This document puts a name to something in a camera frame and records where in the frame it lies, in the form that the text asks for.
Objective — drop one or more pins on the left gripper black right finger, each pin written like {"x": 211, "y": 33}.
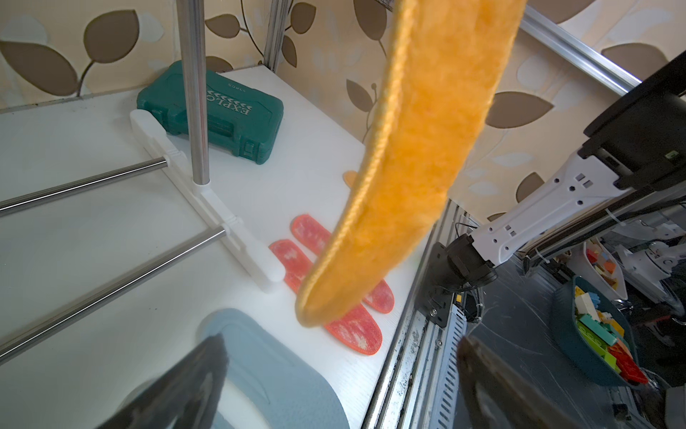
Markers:
{"x": 498, "y": 397}

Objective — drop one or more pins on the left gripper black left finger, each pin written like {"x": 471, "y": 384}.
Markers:
{"x": 186, "y": 396}

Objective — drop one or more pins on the red insole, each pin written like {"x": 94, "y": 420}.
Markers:
{"x": 355, "y": 329}
{"x": 333, "y": 288}

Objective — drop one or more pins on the orange yellow insole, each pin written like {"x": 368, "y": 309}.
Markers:
{"x": 446, "y": 61}
{"x": 349, "y": 178}

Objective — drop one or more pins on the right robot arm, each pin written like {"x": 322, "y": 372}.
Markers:
{"x": 638, "y": 143}

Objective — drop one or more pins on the green bin of toy bricks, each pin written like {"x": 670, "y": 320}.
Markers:
{"x": 595, "y": 335}

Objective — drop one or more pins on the white clothes rack with steel bars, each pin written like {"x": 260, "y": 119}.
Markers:
{"x": 74, "y": 123}

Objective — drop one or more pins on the green plastic tool case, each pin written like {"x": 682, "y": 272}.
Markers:
{"x": 241, "y": 120}

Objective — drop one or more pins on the aluminium frame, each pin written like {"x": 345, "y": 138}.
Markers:
{"x": 446, "y": 62}

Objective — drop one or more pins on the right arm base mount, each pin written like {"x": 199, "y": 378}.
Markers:
{"x": 442, "y": 289}

